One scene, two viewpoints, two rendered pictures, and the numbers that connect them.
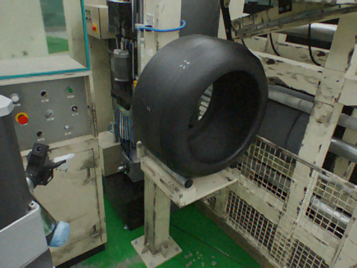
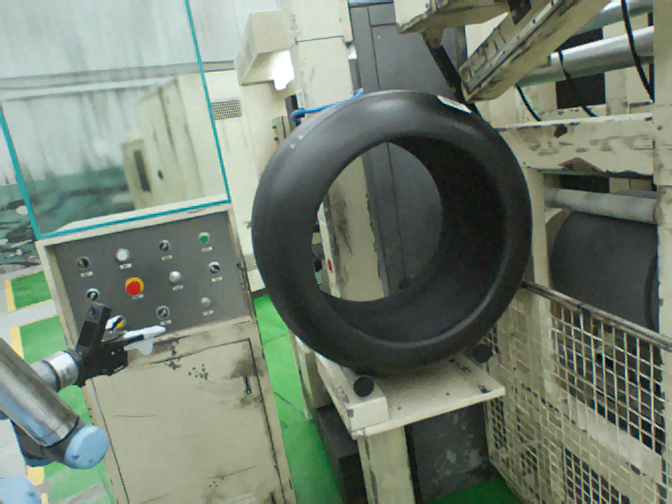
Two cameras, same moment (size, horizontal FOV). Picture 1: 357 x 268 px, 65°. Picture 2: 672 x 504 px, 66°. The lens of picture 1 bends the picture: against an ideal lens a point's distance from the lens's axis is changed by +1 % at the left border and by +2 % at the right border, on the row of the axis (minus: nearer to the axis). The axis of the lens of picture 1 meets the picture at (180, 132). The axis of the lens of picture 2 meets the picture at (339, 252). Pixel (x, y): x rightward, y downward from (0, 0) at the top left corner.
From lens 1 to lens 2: 0.54 m
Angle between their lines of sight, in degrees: 28
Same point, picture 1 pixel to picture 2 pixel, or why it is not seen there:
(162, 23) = (315, 98)
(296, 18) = (539, 17)
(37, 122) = (158, 294)
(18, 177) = not seen: outside the picture
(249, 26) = (482, 68)
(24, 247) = not seen: outside the picture
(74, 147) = (216, 336)
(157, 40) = not seen: hidden behind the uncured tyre
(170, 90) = (270, 190)
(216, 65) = (350, 131)
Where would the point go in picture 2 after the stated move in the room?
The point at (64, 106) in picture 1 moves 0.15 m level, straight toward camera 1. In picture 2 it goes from (198, 266) to (185, 280)
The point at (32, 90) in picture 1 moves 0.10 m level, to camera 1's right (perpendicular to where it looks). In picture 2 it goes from (147, 242) to (173, 240)
